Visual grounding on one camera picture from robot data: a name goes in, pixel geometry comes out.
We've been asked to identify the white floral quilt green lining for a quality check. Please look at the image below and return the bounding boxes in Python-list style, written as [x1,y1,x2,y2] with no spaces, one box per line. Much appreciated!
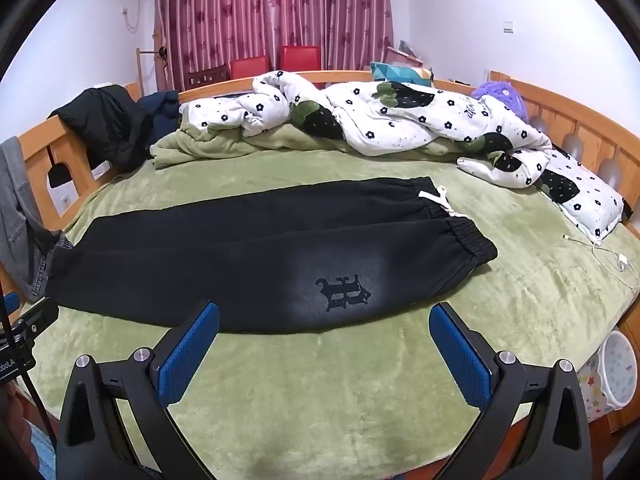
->
[150,70,553,190]

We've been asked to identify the white charging cable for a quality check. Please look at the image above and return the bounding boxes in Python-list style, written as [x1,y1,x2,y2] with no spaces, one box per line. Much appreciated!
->
[562,232,640,291]

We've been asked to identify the white floral pillow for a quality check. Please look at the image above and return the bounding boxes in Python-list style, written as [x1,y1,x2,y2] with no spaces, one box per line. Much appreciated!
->
[535,147,626,243]

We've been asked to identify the white star-print basin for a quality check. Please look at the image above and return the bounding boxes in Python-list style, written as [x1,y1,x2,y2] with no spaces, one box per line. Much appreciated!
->
[575,332,640,423]

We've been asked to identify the wooden bed frame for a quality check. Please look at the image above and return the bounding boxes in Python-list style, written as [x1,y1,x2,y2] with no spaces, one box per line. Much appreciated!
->
[0,69,640,431]

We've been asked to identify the wooden coat rack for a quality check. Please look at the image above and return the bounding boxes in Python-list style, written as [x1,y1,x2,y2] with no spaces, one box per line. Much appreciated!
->
[136,35,171,96]

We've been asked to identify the navy blue garment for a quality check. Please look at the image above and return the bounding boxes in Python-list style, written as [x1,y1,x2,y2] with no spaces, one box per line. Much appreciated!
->
[137,91,181,136]

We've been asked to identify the black drawstring pants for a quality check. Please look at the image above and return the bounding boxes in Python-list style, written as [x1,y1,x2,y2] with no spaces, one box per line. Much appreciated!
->
[44,176,498,336]

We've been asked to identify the red floral curtain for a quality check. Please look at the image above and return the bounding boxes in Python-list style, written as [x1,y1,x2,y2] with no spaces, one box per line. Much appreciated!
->
[154,0,396,92]

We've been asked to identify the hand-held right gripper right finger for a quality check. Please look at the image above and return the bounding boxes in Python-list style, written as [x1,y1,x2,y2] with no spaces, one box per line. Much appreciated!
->
[429,301,593,480]

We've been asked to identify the red chair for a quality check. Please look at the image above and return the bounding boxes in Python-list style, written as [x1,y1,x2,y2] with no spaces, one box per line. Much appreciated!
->
[280,45,321,72]
[230,57,268,81]

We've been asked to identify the green plush bed blanket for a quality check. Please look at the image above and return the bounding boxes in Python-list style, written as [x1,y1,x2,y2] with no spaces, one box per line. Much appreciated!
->
[15,125,640,480]

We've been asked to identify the purple fluffy cushion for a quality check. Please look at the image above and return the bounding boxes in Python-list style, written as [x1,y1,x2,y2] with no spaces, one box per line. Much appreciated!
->
[472,79,528,121]

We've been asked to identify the black jacket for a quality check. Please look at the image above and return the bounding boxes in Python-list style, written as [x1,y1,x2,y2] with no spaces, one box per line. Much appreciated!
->
[47,85,156,173]

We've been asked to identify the grey denim jeans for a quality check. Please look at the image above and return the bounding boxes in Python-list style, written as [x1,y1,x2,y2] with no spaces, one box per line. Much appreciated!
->
[0,136,76,303]

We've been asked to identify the teal patterned cushion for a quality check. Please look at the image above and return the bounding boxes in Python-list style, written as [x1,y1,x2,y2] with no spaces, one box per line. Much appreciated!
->
[370,61,435,87]

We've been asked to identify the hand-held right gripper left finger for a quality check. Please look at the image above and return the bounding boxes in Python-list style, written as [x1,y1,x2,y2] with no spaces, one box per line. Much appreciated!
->
[55,300,221,480]

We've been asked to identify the dark wooden chair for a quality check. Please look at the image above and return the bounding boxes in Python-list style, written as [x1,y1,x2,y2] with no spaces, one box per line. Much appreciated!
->
[187,66,228,92]

